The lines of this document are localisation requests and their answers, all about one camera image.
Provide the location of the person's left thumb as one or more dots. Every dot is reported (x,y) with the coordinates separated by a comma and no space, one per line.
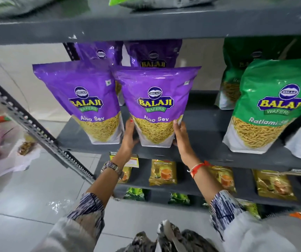
(130,127)

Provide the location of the person's left forearm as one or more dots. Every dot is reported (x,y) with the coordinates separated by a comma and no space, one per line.
(98,191)

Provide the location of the white plastic carry bag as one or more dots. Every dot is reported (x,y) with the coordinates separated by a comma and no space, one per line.
(0,152)

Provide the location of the person's left hand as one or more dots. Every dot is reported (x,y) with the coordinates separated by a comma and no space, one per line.
(127,144)

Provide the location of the gold tea packet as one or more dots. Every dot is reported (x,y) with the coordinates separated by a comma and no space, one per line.
(224,178)
(274,185)
(163,172)
(126,173)

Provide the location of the small green packet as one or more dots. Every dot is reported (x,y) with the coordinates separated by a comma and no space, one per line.
(251,208)
(179,198)
(134,194)

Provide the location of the purple snack packet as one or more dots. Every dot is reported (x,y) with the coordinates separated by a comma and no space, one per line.
(153,53)
(155,102)
(98,51)
(84,97)

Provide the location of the green and white bag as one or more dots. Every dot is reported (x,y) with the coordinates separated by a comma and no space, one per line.
(163,1)

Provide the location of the person's right hand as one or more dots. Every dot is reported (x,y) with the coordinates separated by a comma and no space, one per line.
(184,144)

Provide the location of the person's right thumb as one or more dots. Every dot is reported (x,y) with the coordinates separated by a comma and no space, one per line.
(176,128)

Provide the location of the yellow shelf price tag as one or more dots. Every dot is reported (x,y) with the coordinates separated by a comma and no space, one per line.
(132,162)

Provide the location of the person's right forearm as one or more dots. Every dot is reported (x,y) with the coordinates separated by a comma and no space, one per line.
(218,196)

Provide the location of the grey metal shelf rack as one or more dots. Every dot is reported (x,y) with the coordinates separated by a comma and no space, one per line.
(166,23)

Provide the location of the silver wristwatch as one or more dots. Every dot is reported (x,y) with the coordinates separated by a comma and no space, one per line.
(112,167)

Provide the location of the grey green plastic bag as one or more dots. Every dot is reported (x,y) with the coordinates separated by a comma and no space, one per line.
(11,6)

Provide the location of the small orange object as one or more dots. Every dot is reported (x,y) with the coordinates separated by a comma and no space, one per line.
(299,216)

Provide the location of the black white patterned bag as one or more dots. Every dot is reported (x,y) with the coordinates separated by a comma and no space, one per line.
(182,240)

